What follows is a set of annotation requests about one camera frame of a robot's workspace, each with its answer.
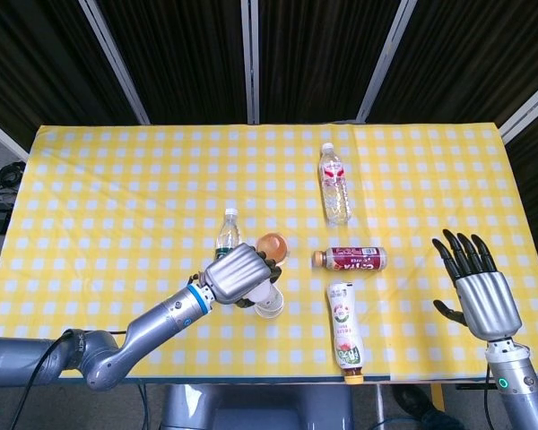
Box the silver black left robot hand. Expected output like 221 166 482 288
204 243 283 311

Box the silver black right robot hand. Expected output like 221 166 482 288
431 228 523 344

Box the paper cup with blue logo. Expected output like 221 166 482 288
249 281 280 310

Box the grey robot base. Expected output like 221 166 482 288
160 383 356 430

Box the orange translucent ball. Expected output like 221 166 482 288
255 232 291 266

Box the clear bottle with green label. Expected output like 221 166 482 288
214 207 244 262

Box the red Costa coffee bottle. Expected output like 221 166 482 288
312 245 388 273

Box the white drink bottle green print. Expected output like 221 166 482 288
325 282 366 387

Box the black shoe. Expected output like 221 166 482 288
391 384 433 418

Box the clear bottle with red label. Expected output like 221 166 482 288
318 142 355 227

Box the yellow white checked tablecloth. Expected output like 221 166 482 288
0 123 538 382

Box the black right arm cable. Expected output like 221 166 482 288
482 362 497 430

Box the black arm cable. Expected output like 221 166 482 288
482 362 497 430
7 328 127 430

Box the white partition post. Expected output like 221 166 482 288
355 0 419 124
77 0 152 126
499 83 538 145
240 0 262 125

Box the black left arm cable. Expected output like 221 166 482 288
7 328 127 430

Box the black cable bundle on floor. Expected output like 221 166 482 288
0 160 27 201

